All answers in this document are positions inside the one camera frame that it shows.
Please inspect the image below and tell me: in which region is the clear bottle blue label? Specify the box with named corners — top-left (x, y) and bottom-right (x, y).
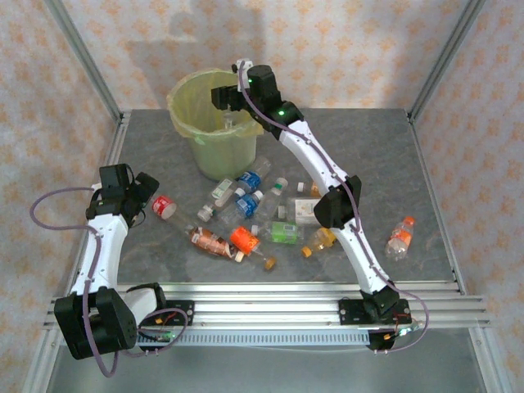
top-left (218, 189), bottom-right (264, 227)
top-left (235, 156), bottom-right (273, 195)

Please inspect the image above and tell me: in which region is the grey metal lower shelf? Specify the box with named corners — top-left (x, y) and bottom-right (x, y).
top-left (44, 346), bottom-right (488, 393)

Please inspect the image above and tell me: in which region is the yellow juice bottle orange cap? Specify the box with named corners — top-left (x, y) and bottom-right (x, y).
top-left (300, 227), bottom-right (338, 259)

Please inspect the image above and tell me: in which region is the small circuit board with wires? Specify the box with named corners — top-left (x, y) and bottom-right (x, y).
top-left (137, 306), bottom-right (189, 343)
top-left (382, 313), bottom-right (423, 341)

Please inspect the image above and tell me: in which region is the orange label bottle orange cap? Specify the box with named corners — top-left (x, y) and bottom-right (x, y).
top-left (228, 226), bottom-right (278, 272)

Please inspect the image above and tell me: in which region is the clear bottle red label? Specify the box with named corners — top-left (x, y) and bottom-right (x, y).
top-left (151, 195), bottom-right (197, 230)

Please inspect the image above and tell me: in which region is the small clear bottle white cap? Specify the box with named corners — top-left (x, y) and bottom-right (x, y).
top-left (196, 203), bottom-right (219, 223)

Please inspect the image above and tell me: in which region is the grey slotted cable duct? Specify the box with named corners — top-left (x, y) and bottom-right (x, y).
top-left (61, 329), bottom-right (372, 348)

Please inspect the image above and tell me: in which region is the aluminium frame post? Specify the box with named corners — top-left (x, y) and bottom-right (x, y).
top-left (43, 0), bottom-right (126, 124)
top-left (409, 0), bottom-right (488, 122)

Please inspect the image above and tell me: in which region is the clear bottle green label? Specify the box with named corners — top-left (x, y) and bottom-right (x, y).
top-left (250, 220), bottom-right (305, 245)

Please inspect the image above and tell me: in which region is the clear bottle white green cap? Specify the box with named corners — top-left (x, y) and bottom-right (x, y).
top-left (255, 176), bottom-right (290, 221)

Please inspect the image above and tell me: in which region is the aluminium side frame rail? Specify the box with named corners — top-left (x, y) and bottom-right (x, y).
top-left (22, 112), bottom-right (132, 393)
top-left (408, 112), bottom-right (509, 393)

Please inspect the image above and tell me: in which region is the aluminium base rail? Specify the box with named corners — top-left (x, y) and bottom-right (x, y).
top-left (43, 281), bottom-right (491, 330)

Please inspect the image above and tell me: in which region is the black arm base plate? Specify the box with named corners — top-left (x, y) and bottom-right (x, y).
top-left (337, 298), bottom-right (413, 328)
top-left (161, 300), bottom-right (196, 328)

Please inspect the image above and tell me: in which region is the small bottle green white label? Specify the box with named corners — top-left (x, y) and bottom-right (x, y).
top-left (210, 177), bottom-right (235, 208)

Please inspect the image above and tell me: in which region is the green plastic bin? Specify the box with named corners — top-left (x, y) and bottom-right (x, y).
top-left (167, 68), bottom-right (265, 183)

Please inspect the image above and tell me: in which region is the brown orange tea bottle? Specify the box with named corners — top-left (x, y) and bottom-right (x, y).
top-left (187, 225), bottom-right (246, 264)

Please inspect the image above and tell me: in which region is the clear bottle white label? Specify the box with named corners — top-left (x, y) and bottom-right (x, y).
top-left (277, 196), bottom-right (324, 225)

